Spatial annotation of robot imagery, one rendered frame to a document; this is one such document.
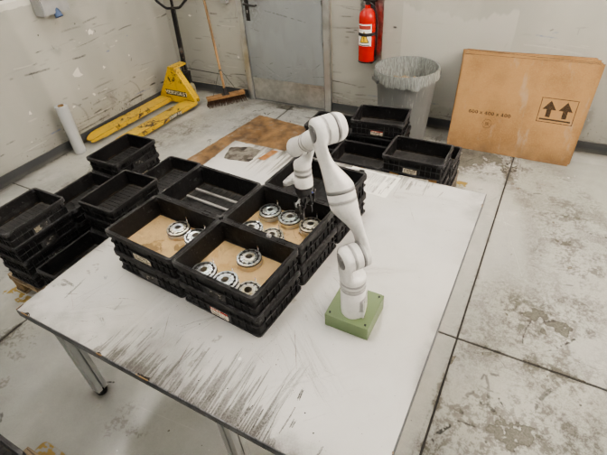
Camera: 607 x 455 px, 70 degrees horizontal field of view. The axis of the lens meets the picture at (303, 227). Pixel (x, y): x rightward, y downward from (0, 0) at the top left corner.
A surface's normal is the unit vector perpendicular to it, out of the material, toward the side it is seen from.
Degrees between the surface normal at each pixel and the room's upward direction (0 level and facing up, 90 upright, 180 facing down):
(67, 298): 0
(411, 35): 90
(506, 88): 80
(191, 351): 0
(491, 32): 90
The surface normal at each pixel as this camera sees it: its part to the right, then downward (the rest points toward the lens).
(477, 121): -0.45, 0.36
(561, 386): -0.07, -0.77
